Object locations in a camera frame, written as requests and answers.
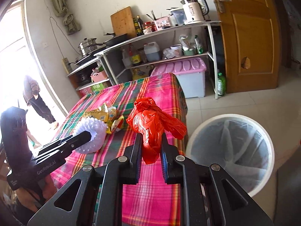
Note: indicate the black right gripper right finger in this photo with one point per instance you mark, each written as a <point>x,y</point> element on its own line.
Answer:
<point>208,194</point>

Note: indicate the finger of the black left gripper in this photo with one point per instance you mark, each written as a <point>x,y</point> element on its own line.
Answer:
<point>62,148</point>

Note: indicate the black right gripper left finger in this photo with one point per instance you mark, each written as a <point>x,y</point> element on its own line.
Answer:
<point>93,196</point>

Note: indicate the white foam fruit net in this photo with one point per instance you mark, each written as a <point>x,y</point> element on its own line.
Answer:
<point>96,128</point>

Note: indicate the red plastic bag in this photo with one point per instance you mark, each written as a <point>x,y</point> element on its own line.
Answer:
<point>149,120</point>

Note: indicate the yellow egg snack packet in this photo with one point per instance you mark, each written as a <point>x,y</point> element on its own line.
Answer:
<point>117,124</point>

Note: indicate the white round trash bin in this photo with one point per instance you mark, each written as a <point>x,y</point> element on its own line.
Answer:
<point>238,144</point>

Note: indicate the person's hand holding gripper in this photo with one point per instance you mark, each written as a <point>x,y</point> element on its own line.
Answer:
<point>29,198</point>

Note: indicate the pink plaid tablecloth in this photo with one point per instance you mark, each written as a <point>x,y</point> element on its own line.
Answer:
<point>151,201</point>

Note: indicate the gold snack bag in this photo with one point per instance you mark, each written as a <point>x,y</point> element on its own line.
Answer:
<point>106,113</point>

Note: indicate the person in doorway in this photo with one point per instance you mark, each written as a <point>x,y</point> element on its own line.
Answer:
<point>33,98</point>

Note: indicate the white power strip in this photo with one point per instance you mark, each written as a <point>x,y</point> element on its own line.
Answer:
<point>66,65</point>

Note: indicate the pink plastic basket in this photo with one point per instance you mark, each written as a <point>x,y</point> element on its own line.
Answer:
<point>100,76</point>

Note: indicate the steel steamer pot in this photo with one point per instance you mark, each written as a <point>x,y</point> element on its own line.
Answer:
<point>88,45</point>

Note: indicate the green plastic bottle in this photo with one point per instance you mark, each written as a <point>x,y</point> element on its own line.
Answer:
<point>221,84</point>

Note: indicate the dark soy sauce bottle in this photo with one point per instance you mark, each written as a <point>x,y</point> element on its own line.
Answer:
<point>135,56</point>

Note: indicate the pink lid storage box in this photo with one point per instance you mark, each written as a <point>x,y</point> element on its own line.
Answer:
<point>190,74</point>

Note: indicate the black frying pan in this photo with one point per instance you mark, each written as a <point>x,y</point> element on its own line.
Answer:
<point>115,39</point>

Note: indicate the white oil jug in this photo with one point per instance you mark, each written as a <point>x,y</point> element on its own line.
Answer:
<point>152,51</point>

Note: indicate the hanging grey cloth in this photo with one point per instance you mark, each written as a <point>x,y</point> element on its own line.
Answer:
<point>69,22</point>

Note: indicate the wooden cutting board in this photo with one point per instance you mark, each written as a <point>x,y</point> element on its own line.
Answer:
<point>122,23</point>

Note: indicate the white metal shelf rack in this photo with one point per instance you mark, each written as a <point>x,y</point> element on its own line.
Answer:
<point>118,73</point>

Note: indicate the pink chopstick holder box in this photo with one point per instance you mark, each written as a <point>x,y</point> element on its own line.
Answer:
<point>162,23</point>

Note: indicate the wooden door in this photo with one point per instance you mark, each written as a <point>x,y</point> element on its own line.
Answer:
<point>251,42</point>

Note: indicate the clear water filter jug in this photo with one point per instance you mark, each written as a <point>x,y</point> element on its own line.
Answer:
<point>179,15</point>

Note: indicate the white electric kettle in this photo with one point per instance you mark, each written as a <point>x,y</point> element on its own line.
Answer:
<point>195,10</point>

